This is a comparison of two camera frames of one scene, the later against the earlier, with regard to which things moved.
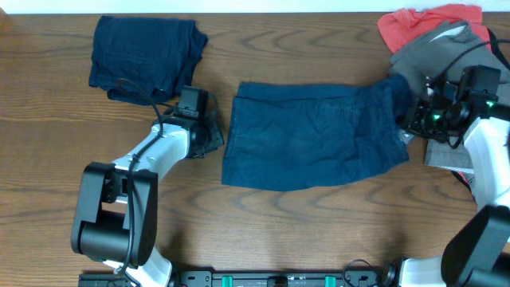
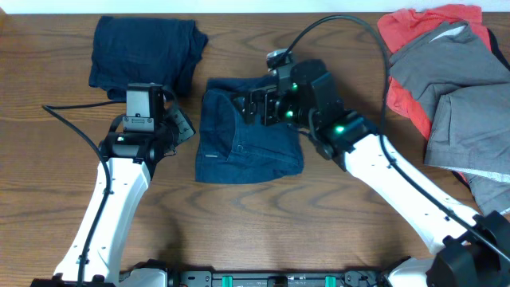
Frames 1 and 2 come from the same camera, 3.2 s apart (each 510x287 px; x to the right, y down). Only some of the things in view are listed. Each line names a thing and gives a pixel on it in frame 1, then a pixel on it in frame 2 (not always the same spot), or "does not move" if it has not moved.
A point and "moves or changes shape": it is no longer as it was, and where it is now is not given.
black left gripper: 213,127 to 186,131
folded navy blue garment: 143,60 does not move
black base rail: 253,279 does not move
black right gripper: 412,120 to 270,94
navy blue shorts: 284,135 moves or changes shape
